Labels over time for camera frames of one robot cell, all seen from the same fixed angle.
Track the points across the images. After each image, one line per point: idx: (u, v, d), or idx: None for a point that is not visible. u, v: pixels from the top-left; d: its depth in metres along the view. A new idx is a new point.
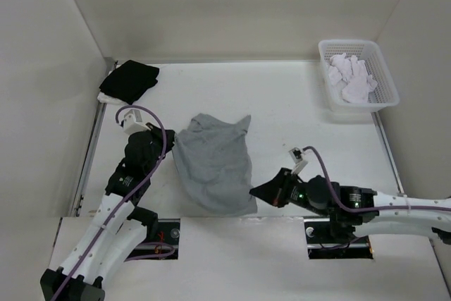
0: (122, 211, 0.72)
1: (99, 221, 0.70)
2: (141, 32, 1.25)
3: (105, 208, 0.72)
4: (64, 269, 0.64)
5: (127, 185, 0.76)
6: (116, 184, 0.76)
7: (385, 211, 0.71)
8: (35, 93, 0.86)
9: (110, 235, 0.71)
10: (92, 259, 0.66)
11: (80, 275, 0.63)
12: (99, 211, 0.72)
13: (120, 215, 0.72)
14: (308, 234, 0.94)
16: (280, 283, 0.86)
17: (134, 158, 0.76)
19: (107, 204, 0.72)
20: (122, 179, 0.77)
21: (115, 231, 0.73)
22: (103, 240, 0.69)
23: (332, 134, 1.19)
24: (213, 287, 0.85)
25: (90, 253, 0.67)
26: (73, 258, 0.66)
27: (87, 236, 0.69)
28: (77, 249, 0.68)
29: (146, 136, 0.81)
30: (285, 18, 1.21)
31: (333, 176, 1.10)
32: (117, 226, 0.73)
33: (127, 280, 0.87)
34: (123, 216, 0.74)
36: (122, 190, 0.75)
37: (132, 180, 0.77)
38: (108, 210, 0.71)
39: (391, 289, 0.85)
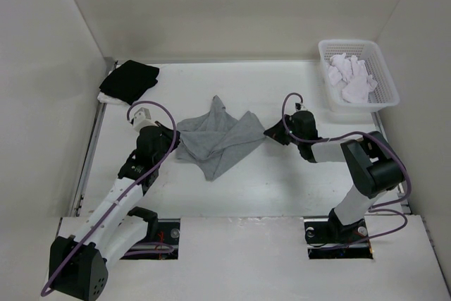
0: (133, 193, 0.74)
1: (113, 197, 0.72)
2: (141, 32, 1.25)
3: (117, 188, 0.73)
4: (75, 238, 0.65)
5: (138, 171, 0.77)
6: (129, 169, 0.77)
7: (317, 144, 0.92)
8: (36, 93, 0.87)
9: (121, 214, 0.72)
10: (103, 231, 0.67)
11: (91, 244, 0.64)
12: (112, 189, 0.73)
13: (131, 197, 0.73)
14: (308, 234, 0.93)
16: (278, 283, 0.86)
17: (146, 146, 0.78)
19: (120, 185, 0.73)
20: (133, 167, 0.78)
21: (125, 212, 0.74)
22: (115, 216, 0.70)
23: (332, 133, 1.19)
24: (211, 287, 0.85)
25: (102, 224, 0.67)
26: (85, 228, 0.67)
27: (99, 211, 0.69)
28: (89, 221, 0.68)
29: (159, 128, 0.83)
30: (284, 18, 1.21)
31: (333, 174, 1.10)
32: (127, 206, 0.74)
33: (126, 280, 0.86)
34: (133, 199, 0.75)
36: (133, 175, 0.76)
37: (143, 169, 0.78)
38: (121, 189, 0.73)
39: (392, 290, 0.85)
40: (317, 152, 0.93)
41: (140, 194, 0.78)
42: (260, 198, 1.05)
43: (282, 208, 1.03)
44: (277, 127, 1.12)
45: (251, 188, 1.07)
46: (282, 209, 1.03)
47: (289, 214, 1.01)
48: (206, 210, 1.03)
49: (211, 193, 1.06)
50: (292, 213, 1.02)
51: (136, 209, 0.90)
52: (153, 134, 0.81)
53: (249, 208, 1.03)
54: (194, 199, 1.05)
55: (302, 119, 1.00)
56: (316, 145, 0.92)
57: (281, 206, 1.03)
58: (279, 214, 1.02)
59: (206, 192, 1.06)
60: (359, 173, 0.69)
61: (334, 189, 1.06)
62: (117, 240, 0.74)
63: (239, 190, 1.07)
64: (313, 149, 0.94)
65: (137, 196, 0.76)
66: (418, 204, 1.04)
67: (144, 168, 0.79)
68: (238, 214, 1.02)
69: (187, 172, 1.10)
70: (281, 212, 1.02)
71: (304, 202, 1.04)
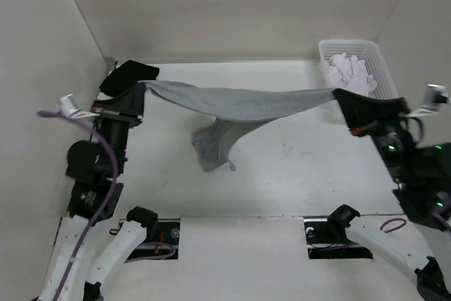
0: (91, 232, 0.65)
1: (68, 250, 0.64)
2: (141, 32, 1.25)
3: (72, 232, 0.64)
4: None
5: (89, 205, 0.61)
6: (78, 204, 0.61)
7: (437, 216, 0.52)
8: (36, 94, 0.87)
9: (87, 256, 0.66)
10: (70, 292, 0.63)
11: None
12: (66, 237, 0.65)
13: (90, 237, 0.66)
14: (308, 234, 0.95)
16: (278, 283, 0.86)
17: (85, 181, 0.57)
19: (72, 230, 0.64)
20: (82, 196, 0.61)
21: (91, 250, 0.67)
22: (79, 268, 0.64)
23: (332, 134, 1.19)
24: (211, 288, 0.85)
25: (65, 286, 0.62)
26: (48, 292, 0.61)
27: (58, 268, 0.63)
28: (53, 281, 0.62)
29: (95, 146, 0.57)
30: (284, 19, 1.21)
31: (334, 175, 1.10)
32: (91, 249, 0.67)
33: (126, 279, 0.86)
34: (96, 233, 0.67)
36: (86, 209, 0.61)
37: (94, 196, 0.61)
38: (76, 237, 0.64)
39: (391, 290, 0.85)
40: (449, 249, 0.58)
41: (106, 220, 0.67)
42: (260, 199, 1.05)
43: (282, 208, 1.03)
44: (366, 123, 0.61)
45: (252, 188, 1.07)
46: (283, 209, 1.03)
47: (289, 215, 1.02)
48: (206, 211, 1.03)
49: (211, 193, 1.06)
50: (292, 213, 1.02)
51: (136, 209, 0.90)
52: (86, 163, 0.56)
53: (249, 208, 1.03)
54: (195, 199, 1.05)
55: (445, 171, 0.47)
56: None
57: (281, 207, 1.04)
58: (279, 214, 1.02)
59: (206, 192, 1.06)
60: None
61: (335, 190, 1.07)
62: (111, 254, 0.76)
63: (240, 189, 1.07)
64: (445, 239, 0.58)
65: (101, 229, 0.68)
66: None
67: (97, 194, 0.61)
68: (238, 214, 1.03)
69: (187, 172, 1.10)
70: (282, 212, 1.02)
71: (304, 202, 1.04)
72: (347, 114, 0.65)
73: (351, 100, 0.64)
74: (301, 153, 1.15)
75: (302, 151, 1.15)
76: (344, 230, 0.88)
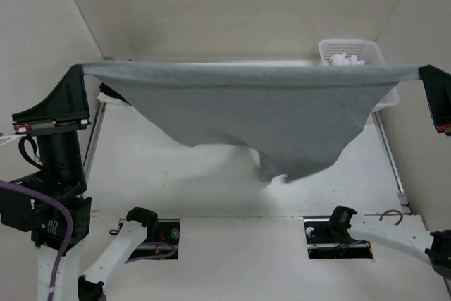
0: (65, 260, 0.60)
1: (45, 278, 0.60)
2: (140, 32, 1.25)
3: (44, 263, 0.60)
4: None
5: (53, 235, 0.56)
6: (43, 232, 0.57)
7: None
8: (36, 94, 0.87)
9: (70, 278, 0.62)
10: None
11: None
12: (39, 267, 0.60)
13: (65, 266, 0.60)
14: (308, 234, 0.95)
16: (278, 283, 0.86)
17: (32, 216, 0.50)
19: (44, 260, 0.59)
20: (43, 226, 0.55)
21: (75, 271, 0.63)
22: (63, 293, 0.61)
23: None
24: (211, 287, 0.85)
25: None
26: None
27: (39, 298, 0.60)
28: None
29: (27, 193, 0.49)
30: (284, 18, 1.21)
31: (333, 175, 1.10)
32: (73, 271, 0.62)
33: (126, 279, 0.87)
34: (75, 255, 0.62)
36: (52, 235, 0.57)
37: (56, 225, 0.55)
38: (48, 267, 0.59)
39: (391, 290, 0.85)
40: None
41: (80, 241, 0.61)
42: (260, 198, 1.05)
43: (282, 208, 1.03)
44: None
45: (252, 188, 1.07)
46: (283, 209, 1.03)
47: (289, 215, 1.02)
48: (206, 210, 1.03)
49: (211, 193, 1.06)
50: (292, 213, 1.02)
51: (134, 209, 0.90)
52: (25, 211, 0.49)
53: (249, 208, 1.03)
54: (195, 199, 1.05)
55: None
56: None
57: (280, 206, 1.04)
58: (279, 214, 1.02)
59: (206, 192, 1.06)
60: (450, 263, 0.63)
61: (335, 189, 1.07)
62: (110, 256, 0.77)
63: (240, 189, 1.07)
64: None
65: (76, 249, 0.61)
66: (418, 204, 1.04)
67: (58, 223, 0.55)
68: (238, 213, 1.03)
69: (187, 172, 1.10)
70: (281, 212, 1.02)
71: (304, 202, 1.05)
72: (435, 106, 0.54)
73: (442, 83, 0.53)
74: None
75: None
76: (344, 232, 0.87)
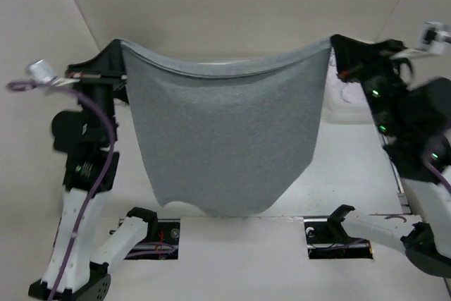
0: (91, 208, 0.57)
1: (69, 223, 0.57)
2: (141, 32, 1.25)
3: (69, 209, 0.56)
4: (47, 285, 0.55)
5: (87, 176, 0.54)
6: (75, 175, 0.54)
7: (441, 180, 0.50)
8: (36, 94, 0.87)
9: (89, 230, 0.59)
10: (75, 269, 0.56)
11: (66, 291, 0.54)
12: (63, 213, 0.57)
13: (90, 214, 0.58)
14: (308, 234, 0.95)
16: (278, 283, 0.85)
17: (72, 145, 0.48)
19: (71, 206, 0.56)
20: (78, 168, 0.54)
21: (94, 228, 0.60)
22: (81, 245, 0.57)
23: (332, 134, 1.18)
24: (211, 288, 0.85)
25: (71, 263, 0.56)
26: (53, 271, 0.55)
27: (59, 248, 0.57)
28: (55, 259, 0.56)
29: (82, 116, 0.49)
30: (284, 18, 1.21)
31: (333, 175, 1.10)
32: (93, 224, 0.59)
33: (126, 278, 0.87)
34: (98, 209, 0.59)
36: (84, 180, 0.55)
37: (91, 167, 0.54)
38: (75, 212, 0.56)
39: (392, 290, 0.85)
40: (426, 192, 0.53)
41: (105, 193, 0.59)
42: None
43: (282, 208, 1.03)
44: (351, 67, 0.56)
45: None
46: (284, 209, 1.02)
47: (289, 215, 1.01)
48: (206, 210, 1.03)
49: None
50: (292, 213, 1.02)
51: (134, 209, 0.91)
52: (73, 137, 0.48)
53: None
54: None
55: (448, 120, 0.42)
56: (441, 194, 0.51)
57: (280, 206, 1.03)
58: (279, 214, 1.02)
59: None
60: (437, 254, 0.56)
61: (335, 189, 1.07)
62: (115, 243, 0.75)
63: None
64: (424, 186, 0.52)
65: (100, 202, 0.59)
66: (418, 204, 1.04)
67: (94, 165, 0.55)
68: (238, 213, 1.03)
69: None
70: (282, 212, 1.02)
71: (304, 202, 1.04)
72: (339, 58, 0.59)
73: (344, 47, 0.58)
74: None
75: None
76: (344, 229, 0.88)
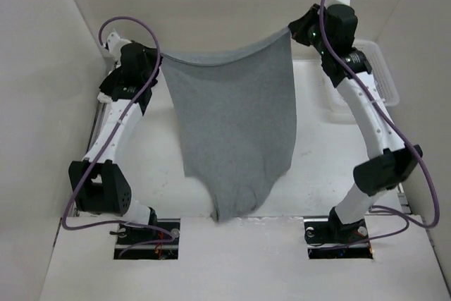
0: (132, 112, 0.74)
1: (113, 118, 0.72)
2: (141, 32, 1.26)
3: (116, 109, 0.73)
4: (89, 159, 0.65)
5: (132, 91, 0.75)
6: (122, 94, 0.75)
7: (354, 83, 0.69)
8: (36, 93, 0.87)
9: (127, 130, 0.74)
10: (115, 149, 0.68)
11: (108, 161, 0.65)
12: (110, 113, 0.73)
13: (130, 115, 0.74)
14: (308, 234, 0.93)
16: (278, 283, 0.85)
17: (130, 58, 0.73)
19: (118, 106, 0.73)
20: (125, 88, 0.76)
21: (128, 131, 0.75)
22: (122, 133, 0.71)
23: (332, 134, 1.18)
24: (211, 288, 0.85)
25: (112, 144, 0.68)
26: (96, 148, 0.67)
27: (105, 132, 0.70)
28: (98, 144, 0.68)
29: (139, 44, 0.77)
30: (284, 18, 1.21)
31: (333, 175, 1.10)
32: (129, 128, 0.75)
33: (127, 278, 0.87)
34: (134, 119, 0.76)
36: (127, 96, 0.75)
37: (135, 89, 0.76)
38: (120, 111, 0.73)
39: (391, 290, 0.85)
40: (345, 88, 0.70)
41: (139, 113, 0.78)
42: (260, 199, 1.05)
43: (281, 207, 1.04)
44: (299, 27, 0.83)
45: None
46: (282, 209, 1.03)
47: (288, 215, 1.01)
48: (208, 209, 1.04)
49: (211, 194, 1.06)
50: (291, 212, 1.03)
51: None
52: (136, 49, 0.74)
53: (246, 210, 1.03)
54: (195, 200, 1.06)
55: (341, 20, 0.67)
56: (352, 87, 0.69)
57: (279, 206, 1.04)
58: (279, 214, 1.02)
59: (206, 192, 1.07)
60: (375, 162, 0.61)
61: (334, 189, 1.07)
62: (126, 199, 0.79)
63: None
64: (342, 84, 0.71)
65: (137, 116, 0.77)
66: (417, 204, 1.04)
67: (137, 88, 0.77)
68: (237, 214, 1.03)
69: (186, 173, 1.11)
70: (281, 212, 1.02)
71: (304, 202, 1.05)
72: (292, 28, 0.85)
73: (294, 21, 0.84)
74: (301, 153, 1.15)
75: (301, 151, 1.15)
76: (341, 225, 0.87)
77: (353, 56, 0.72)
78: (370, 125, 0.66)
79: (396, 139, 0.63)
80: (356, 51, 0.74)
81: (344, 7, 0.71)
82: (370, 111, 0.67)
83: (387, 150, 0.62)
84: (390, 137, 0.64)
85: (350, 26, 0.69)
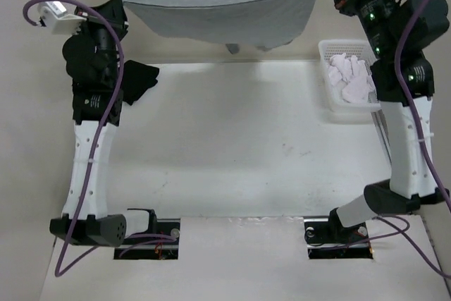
0: (103, 137, 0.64)
1: (83, 155, 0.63)
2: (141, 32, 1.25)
3: (84, 139, 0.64)
4: (70, 215, 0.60)
5: (94, 107, 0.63)
6: (85, 109, 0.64)
7: (405, 112, 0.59)
8: (35, 93, 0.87)
9: (103, 162, 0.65)
10: (94, 196, 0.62)
11: (90, 216, 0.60)
12: (78, 144, 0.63)
13: (103, 143, 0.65)
14: (308, 234, 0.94)
16: (277, 283, 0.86)
17: (87, 76, 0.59)
19: (84, 134, 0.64)
20: (87, 101, 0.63)
21: (105, 158, 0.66)
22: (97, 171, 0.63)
23: (332, 134, 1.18)
24: (211, 287, 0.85)
25: (91, 190, 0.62)
26: (74, 199, 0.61)
27: (78, 175, 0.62)
28: (73, 192, 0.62)
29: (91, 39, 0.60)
30: None
31: (333, 175, 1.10)
32: (105, 153, 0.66)
33: (126, 278, 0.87)
34: (108, 142, 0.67)
36: (94, 113, 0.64)
37: (99, 100, 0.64)
38: (89, 140, 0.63)
39: (391, 290, 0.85)
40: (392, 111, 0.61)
41: (113, 128, 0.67)
42: (260, 198, 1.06)
43: (280, 206, 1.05)
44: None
45: (251, 189, 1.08)
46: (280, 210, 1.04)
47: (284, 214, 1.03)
48: (208, 208, 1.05)
49: (211, 193, 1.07)
50: (290, 212, 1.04)
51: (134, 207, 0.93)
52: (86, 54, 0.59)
53: (245, 209, 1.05)
54: (196, 200, 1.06)
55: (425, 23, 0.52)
56: (404, 115, 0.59)
57: (277, 206, 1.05)
58: (279, 214, 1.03)
59: (206, 192, 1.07)
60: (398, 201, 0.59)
61: (334, 189, 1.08)
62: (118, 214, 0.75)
63: (240, 185, 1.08)
64: (394, 106, 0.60)
65: (111, 133, 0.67)
66: None
67: (101, 99, 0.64)
68: (237, 213, 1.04)
69: (187, 172, 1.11)
70: (280, 211, 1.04)
71: (303, 202, 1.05)
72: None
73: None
74: (301, 153, 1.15)
75: (302, 151, 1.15)
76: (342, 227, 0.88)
77: (417, 68, 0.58)
78: (404, 161, 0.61)
79: (429, 186, 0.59)
80: (421, 57, 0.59)
81: None
82: (412, 148, 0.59)
83: (416, 196, 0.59)
84: (423, 180, 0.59)
85: (436, 33, 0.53)
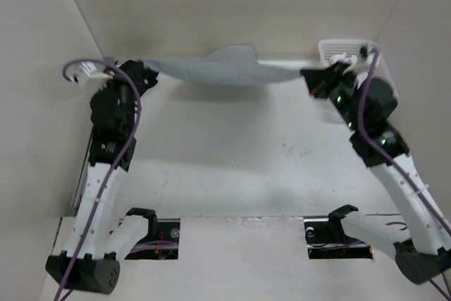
0: (113, 180, 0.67)
1: (91, 194, 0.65)
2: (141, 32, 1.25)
3: (94, 179, 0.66)
4: (68, 253, 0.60)
5: (110, 151, 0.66)
6: (101, 152, 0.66)
7: (392, 170, 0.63)
8: (35, 93, 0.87)
9: (108, 204, 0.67)
10: (96, 235, 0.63)
11: (87, 256, 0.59)
12: (88, 183, 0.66)
13: (110, 184, 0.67)
14: (308, 234, 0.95)
16: (277, 283, 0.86)
17: (106, 125, 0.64)
19: (96, 175, 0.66)
20: (103, 146, 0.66)
21: (111, 200, 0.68)
22: (102, 212, 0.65)
23: (332, 134, 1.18)
24: (211, 287, 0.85)
25: (92, 230, 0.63)
26: (74, 238, 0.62)
27: (82, 216, 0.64)
28: (76, 229, 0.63)
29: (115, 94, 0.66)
30: (284, 17, 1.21)
31: (333, 175, 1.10)
32: (113, 193, 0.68)
33: (127, 278, 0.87)
34: (116, 184, 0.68)
36: (108, 158, 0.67)
37: (115, 146, 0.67)
38: (99, 181, 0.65)
39: (391, 290, 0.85)
40: (381, 175, 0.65)
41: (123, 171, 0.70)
42: (259, 198, 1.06)
43: (280, 206, 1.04)
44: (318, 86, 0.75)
45: (251, 189, 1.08)
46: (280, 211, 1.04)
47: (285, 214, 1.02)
48: (208, 207, 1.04)
49: (211, 193, 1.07)
50: (290, 211, 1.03)
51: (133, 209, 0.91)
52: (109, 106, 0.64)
53: (244, 209, 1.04)
54: (195, 199, 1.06)
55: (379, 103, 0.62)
56: (392, 174, 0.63)
57: (277, 206, 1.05)
58: (279, 214, 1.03)
59: (206, 192, 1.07)
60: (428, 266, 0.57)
61: (335, 190, 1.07)
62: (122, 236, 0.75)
63: (240, 185, 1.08)
64: (378, 169, 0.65)
65: (121, 176, 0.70)
66: None
67: (116, 145, 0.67)
68: (237, 213, 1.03)
69: (187, 172, 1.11)
70: (280, 211, 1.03)
71: (303, 202, 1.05)
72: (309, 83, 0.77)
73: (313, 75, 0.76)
74: (301, 153, 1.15)
75: (302, 151, 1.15)
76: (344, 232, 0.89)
77: (385, 134, 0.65)
78: (416, 218, 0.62)
79: (447, 235, 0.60)
80: (388, 125, 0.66)
81: (382, 84, 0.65)
82: (414, 201, 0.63)
83: (442, 250, 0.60)
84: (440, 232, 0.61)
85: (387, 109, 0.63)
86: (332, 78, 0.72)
